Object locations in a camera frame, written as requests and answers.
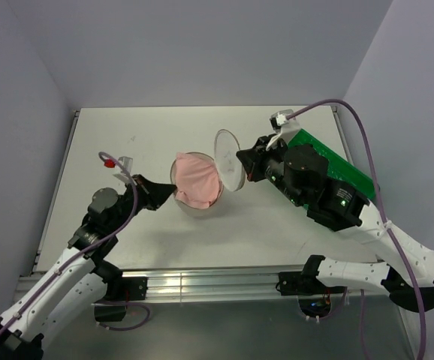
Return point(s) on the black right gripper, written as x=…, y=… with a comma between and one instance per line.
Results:
x=251, y=158

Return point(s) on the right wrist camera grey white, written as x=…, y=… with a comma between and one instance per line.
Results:
x=284, y=126

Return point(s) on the green plastic tray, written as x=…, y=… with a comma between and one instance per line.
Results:
x=338, y=168

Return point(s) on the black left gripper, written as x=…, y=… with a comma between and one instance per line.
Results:
x=154, y=194

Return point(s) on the round mesh laundry bag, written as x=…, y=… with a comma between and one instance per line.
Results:
x=231, y=172

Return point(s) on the aluminium mounting rail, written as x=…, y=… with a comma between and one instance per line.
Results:
x=202, y=285

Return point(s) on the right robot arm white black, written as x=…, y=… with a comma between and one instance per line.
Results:
x=405, y=268

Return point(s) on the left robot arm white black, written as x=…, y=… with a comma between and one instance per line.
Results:
x=81, y=275

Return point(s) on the pink bra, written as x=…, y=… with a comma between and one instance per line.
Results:
x=197, y=181

